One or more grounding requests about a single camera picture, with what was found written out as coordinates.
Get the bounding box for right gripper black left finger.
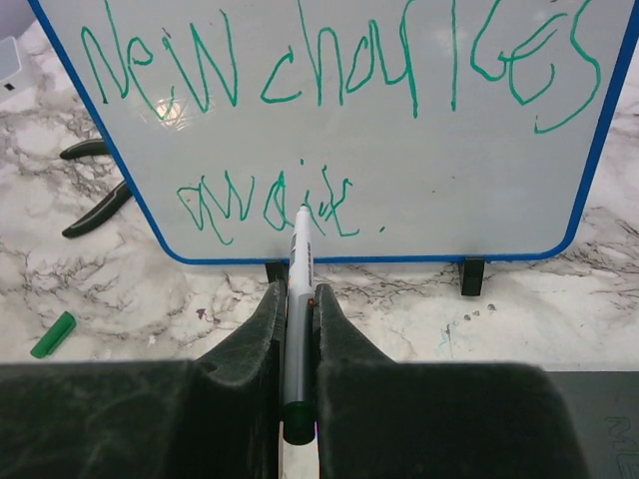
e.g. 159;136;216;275
1;282;286;478

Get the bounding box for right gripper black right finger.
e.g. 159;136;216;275
316;284;589;478

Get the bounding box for white marker pen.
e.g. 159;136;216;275
282;206;316;446

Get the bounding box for green marker cap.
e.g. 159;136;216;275
30;311;76;359

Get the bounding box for blue framed whiteboard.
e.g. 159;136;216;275
32;1;638;264

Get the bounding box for small white square device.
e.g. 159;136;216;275
0;36;27;100

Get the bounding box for black handled pliers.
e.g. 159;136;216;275
59;138;134;239

